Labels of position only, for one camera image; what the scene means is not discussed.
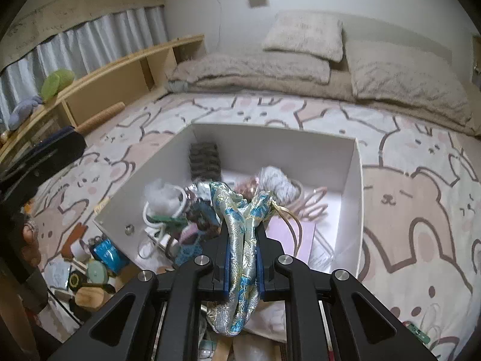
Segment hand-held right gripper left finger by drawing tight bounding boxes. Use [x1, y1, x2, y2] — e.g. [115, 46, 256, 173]
[49, 229, 231, 361]

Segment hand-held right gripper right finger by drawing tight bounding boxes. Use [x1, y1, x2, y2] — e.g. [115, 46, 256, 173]
[256, 227, 437, 361]

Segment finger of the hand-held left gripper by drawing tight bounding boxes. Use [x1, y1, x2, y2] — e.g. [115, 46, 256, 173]
[20, 126, 88, 192]

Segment blue cream brocade pouch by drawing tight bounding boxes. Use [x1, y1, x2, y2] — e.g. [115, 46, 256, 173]
[208, 181, 306, 336]

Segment white cardboard box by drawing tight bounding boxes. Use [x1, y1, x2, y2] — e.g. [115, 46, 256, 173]
[92, 122, 365, 282]

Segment person's left hand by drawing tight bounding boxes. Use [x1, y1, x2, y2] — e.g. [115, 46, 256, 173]
[20, 216, 43, 271]

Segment pink notebook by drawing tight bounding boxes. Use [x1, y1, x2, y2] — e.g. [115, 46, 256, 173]
[263, 218, 317, 268]

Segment cork wrapped stick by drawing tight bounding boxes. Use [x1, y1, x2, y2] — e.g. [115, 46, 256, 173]
[77, 102, 125, 133]

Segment purple plush toy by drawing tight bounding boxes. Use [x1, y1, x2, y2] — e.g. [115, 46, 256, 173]
[8, 96, 44, 130]

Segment green plush toy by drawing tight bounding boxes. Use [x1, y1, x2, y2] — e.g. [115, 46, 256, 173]
[41, 68, 75, 100]

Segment clear plastic case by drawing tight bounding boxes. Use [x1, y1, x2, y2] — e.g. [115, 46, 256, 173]
[308, 229, 336, 268]

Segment wooden bedside shelf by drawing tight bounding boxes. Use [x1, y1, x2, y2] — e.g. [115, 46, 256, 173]
[0, 35, 205, 166]

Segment light blue sachet packet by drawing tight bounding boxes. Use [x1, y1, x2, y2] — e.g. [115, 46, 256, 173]
[45, 259, 73, 291]

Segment white fluffy pompom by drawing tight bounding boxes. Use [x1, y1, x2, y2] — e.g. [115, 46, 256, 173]
[145, 180, 182, 215]

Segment black round tin gold print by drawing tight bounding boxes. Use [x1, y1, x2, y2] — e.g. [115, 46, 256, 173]
[69, 274, 90, 291]

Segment blue foil packet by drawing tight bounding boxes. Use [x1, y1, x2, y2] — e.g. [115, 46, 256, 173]
[92, 239, 127, 272]

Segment mint green round tin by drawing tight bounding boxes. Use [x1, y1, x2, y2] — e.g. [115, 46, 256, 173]
[87, 261, 110, 283]

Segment grey curtain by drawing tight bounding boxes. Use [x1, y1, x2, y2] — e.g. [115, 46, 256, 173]
[0, 5, 168, 121]

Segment round wooden lid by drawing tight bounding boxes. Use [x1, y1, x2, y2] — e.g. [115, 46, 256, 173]
[75, 286, 106, 311]

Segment beige printed curtain valance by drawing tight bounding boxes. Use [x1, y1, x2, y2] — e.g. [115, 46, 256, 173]
[5, 0, 166, 44]

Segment folded grey-beige blanket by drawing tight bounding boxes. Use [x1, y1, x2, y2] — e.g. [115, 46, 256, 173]
[167, 53, 331, 93]

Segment tan fleece blanket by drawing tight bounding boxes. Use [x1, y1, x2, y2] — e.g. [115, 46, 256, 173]
[167, 62, 481, 138]

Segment small beige fluffy pillow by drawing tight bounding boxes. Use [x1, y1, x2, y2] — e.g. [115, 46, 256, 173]
[262, 11, 344, 63]

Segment large beige fluffy pillow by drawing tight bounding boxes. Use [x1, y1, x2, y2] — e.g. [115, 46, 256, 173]
[345, 39, 472, 123]

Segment pink wire hair ties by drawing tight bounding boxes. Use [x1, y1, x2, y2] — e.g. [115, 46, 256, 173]
[296, 191, 328, 222]

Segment white wall cable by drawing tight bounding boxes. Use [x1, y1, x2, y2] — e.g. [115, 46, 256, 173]
[210, 0, 227, 59]

